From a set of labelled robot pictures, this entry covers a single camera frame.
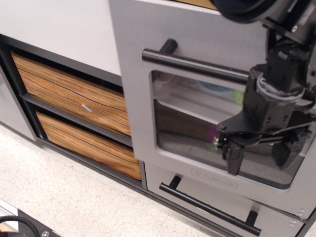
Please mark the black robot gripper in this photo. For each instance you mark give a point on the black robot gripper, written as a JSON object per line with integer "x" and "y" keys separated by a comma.
{"x": 269, "y": 115}

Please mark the grey toy oven door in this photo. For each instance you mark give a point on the grey toy oven door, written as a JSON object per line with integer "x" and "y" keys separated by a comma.
{"x": 173, "y": 112}

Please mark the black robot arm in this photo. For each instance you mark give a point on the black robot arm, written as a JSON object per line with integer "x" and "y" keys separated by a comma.
{"x": 292, "y": 37}

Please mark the grey oven rack shelf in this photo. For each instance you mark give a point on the grey oven rack shelf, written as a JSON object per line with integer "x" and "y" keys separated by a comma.
{"x": 193, "y": 99}

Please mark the green toy apple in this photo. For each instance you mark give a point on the green toy apple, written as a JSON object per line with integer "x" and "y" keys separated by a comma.
{"x": 238, "y": 96}

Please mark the grey bottom drawer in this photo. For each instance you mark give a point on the grey bottom drawer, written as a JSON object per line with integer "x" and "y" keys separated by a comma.
{"x": 271, "y": 222}

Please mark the blue toy plate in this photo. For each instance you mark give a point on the blue toy plate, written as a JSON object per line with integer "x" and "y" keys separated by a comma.
{"x": 214, "y": 87}

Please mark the wooden countertop edge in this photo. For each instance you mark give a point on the wooden countertop edge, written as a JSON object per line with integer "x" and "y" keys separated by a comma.
{"x": 201, "y": 3}

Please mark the upper wood-pattern fabric bin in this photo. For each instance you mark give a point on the upper wood-pattern fabric bin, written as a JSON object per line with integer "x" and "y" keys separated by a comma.
{"x": 94, "y": 103}

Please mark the wood-pattern fabric bin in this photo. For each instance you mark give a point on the wood-pattern fabric bin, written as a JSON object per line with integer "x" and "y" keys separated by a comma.
{"x": 113, "y": 155}
{"x": 94, "y": 103}

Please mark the lower wood-pattern fabric bin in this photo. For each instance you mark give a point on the lower wood-pattern fabric bin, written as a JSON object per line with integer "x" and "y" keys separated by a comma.
{"x": 113, "y": 155}

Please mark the black drawer handle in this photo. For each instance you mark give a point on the black drawer handle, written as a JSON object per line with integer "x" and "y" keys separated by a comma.
{"x": 247, "y": 225}

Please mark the black oven door handle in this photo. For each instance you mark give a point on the black oven door handle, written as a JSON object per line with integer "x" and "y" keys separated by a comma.
{"x": 165, "y": 56}

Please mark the dark grey shelf frame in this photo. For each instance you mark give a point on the dark grey shelf frame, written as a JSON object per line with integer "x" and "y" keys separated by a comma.
{"x": 30, "y": 104}

